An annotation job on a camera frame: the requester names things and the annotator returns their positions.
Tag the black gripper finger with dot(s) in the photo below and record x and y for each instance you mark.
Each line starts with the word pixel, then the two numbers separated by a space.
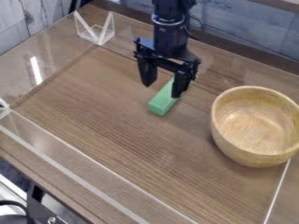
pixel 147 70
pixel 181 81

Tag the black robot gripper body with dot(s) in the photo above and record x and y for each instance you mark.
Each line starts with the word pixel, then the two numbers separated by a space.
pixel 167 46

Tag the green rectangular block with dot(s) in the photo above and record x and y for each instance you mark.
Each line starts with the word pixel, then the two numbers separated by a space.
pixel 163 102

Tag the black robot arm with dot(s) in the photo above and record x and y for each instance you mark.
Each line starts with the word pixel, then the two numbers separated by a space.
pixel 172 9

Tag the wooden bowl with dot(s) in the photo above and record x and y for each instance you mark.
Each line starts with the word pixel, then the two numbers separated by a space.
pixel 254 125

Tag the black metal table leg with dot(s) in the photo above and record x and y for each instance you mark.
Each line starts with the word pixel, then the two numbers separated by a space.
pixel 47 210

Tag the clear acrylic corner bracket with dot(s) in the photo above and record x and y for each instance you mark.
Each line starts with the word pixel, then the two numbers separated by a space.
pixel 96 34

